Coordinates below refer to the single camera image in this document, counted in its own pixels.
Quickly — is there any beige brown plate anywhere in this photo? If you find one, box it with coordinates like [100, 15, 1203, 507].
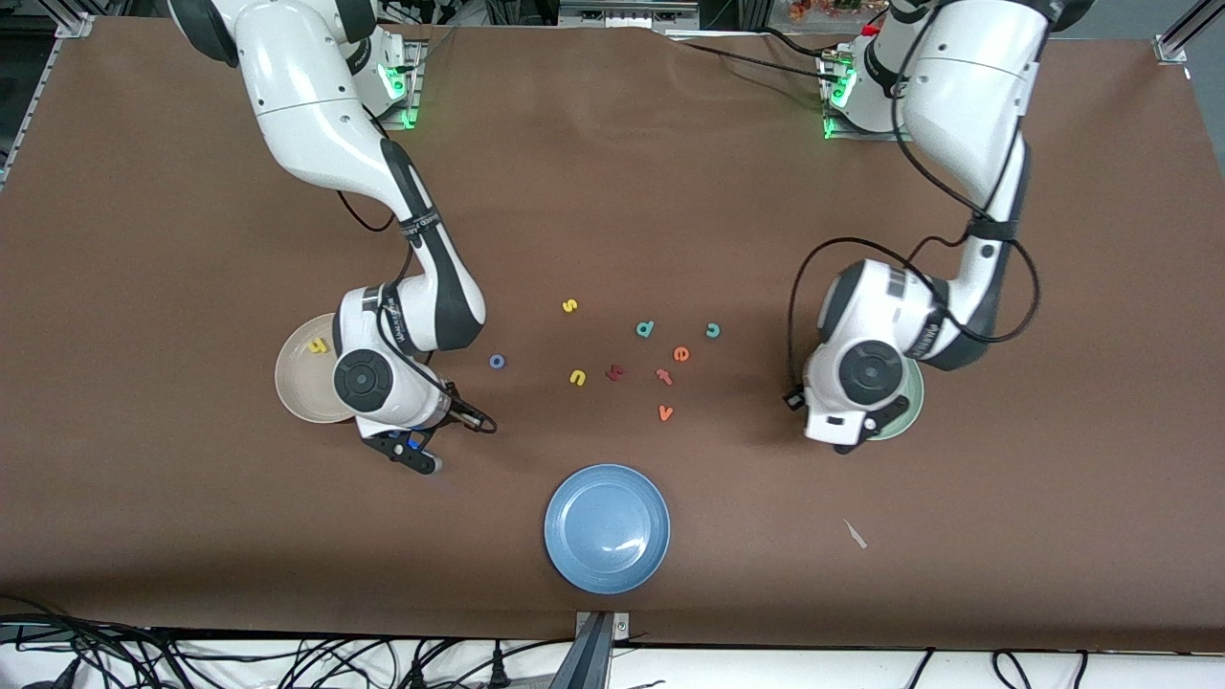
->
[275, 314, 360, 424]

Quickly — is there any grey metal equipment box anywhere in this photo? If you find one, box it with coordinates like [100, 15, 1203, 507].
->
[560, 0, 700, 30]

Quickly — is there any light green plate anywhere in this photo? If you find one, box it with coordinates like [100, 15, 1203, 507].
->
[861, 359, 925, 442]

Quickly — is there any orange flower decoration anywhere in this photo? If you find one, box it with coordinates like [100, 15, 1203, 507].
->
[790, 0, 886, 22]

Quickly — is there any black cable on table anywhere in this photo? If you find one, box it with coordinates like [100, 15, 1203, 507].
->
[684, 42, 829, 82]
[761, 27, 848, 58]

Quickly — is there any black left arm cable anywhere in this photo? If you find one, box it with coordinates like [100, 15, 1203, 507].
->
[785, 38, 1042, 389]

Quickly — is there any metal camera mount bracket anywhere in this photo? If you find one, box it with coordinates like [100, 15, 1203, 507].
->
[550, 611, 633, 689]

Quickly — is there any aluminium corner profile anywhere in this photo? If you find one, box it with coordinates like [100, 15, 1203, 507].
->
[1153, 0, 1225, 66]

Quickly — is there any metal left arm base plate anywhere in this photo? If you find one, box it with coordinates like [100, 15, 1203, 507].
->
[818, 48, 924, 143]

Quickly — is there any blue plate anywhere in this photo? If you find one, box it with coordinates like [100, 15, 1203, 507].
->
[544, 464, 671, 595]

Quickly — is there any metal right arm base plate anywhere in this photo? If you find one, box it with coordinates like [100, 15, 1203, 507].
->
[373, 38, 427, 130]

